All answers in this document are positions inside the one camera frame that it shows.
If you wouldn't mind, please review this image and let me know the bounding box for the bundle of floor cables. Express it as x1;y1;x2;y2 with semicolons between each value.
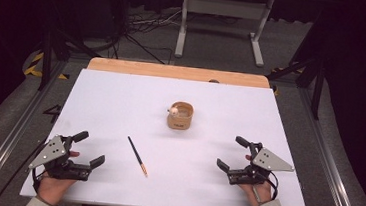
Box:
113;3;184;66

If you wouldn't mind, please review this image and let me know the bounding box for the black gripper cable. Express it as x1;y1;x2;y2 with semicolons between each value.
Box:
263;170;281;203
0;135;50;206

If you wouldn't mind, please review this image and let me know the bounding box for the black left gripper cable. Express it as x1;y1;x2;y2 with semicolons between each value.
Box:
0;135;50;206

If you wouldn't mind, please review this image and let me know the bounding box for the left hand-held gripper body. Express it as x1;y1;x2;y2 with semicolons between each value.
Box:
26;132;96;182

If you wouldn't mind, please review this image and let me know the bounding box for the yellow black floor tape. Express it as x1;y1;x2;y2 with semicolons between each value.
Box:
22;50;73;81

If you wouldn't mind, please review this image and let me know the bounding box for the person's left hand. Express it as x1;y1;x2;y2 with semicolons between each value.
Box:
36;147;81;206

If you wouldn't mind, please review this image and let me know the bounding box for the black metal stand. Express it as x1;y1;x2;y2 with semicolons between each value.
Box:
262;46;328;122

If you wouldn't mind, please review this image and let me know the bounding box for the person's right hand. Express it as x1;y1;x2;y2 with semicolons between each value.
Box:
236;153;277;206

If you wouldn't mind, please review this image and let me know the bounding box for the white board table cover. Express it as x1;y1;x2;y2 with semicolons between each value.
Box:
19;64;321;206

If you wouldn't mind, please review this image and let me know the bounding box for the black tripod stand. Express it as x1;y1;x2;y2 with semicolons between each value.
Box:
34;16;106;98

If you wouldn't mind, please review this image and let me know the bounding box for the round wooden cup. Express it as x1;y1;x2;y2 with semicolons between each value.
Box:
166;100;195;132

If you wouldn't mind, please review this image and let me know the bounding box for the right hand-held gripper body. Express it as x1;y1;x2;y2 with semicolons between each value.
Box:
226;139;298;192

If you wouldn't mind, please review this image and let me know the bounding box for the black pencil with orange tip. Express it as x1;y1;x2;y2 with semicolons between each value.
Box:
123;135;152;178

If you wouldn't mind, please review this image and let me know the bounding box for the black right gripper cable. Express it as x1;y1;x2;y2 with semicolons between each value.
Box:
263;170;281;203

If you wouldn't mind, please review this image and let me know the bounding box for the white metal stand frame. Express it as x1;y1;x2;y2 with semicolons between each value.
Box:
173;0;275;69

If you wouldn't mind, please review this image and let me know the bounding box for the small white figure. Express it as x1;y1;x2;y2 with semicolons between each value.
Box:
167;104;182;118

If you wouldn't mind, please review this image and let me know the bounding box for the aluminium floor rail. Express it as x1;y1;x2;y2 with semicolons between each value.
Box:
287;87;366;206
0;56;70;206

